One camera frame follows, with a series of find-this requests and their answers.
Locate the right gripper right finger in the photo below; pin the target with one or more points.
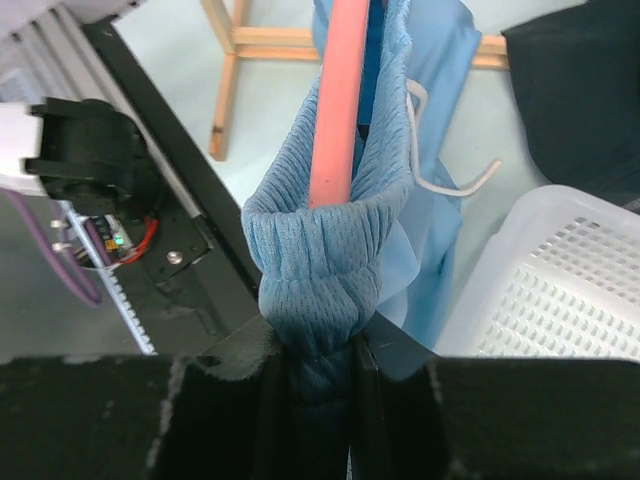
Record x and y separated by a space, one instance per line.
422 416

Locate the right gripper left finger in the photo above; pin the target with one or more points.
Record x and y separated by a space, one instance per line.
217 416

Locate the light blue mesh shorts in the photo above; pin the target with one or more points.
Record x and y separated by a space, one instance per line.
390 249

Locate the pink plastic hanger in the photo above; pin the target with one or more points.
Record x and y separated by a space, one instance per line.
337 106

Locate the dark navy shorts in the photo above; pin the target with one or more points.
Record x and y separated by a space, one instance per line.
575 78

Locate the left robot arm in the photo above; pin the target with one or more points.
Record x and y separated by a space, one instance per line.
83 152

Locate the white plastic laundry basket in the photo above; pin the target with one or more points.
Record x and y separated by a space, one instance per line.
559 278

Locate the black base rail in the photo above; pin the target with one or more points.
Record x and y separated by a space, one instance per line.
196 285

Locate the white cable duct strip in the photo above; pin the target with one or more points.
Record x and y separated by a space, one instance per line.
111 283

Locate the wooden clothes rack frame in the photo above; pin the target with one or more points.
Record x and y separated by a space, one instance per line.
239 42

